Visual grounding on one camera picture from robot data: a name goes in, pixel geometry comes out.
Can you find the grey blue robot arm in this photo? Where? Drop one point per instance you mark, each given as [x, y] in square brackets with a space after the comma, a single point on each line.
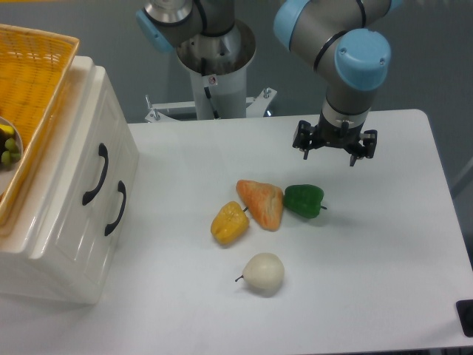
[332, 37]

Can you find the black drawer handle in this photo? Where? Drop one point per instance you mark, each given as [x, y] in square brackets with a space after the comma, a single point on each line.
[118, 207]
[95, 173]

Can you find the yellow banana toy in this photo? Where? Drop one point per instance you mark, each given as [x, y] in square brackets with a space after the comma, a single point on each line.
[7, 130]

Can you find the black bottom drawer handle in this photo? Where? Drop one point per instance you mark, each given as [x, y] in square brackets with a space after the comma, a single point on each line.
[118, 207]

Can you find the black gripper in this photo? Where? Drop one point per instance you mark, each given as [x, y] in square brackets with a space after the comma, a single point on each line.
[358, 145]

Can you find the black top drawer handle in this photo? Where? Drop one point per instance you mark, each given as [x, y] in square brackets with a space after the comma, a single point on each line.
[95, 173]

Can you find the yellow bell pepper toy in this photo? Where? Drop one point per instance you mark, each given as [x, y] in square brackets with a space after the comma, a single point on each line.
[230, 223]

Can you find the green bell pepper toy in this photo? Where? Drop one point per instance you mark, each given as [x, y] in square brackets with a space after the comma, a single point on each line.
[304, 199]

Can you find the yellow woven basket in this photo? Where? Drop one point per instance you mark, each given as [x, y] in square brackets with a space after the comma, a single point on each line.
[34, 65]

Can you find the black corner object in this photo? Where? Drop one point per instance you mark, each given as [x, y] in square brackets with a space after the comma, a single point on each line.
[465, 313]

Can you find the white drawer cabinet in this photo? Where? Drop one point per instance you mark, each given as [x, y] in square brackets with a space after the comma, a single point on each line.
[56, 276]

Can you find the white pear toy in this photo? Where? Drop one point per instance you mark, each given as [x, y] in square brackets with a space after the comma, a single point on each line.
[264, 274]

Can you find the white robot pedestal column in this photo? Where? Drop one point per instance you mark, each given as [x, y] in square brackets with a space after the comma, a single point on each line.
[217, 67]

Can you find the green grapes bunch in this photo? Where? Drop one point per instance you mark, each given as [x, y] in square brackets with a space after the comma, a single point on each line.
[10, 152]

